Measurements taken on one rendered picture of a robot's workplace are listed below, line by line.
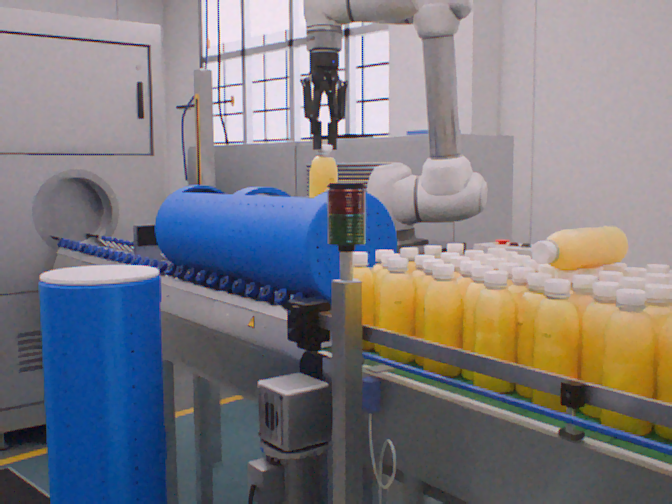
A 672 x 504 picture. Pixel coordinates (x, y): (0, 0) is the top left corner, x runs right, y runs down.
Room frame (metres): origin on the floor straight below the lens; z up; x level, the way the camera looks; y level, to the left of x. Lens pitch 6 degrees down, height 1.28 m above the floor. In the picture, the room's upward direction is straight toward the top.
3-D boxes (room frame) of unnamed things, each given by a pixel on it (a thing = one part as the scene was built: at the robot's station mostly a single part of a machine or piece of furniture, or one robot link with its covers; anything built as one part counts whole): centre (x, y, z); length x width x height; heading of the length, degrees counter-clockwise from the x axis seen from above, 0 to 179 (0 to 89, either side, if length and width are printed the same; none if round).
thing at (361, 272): (1.55, -0.05, 0.99); 0.07 x 0.07 x 0.19
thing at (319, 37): (1.86, 0.02, 1.59); 0.09 x 0.09 x 0.06
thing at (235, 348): (2.56, 0.54, 0.79); 2.17 x 0.29 x 0.34; 37
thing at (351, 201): (1.20, -0.02, 1.23); 0.06 x 0.06 x 0.04
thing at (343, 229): (1.20, -0.02, 1.18); 0.06 x 0.06 x 0.05
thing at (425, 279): (1.42, -0.19, 0.99); 0.07 x 0.07 x 0.19
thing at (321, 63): (1.86, 0.02, 1.52); 0.08 x 0.07 x 0.09; 126
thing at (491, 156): (4.32, 0.04, 0.72); 2.15 x 0.54 x 1.45; 45
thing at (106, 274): (1.78, 0.57, 1.03); 0.28 x 0.28 x 0.01
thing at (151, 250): (2.79, 0.71, 1.00); 0.10 x 0.04 x 0.15; 127
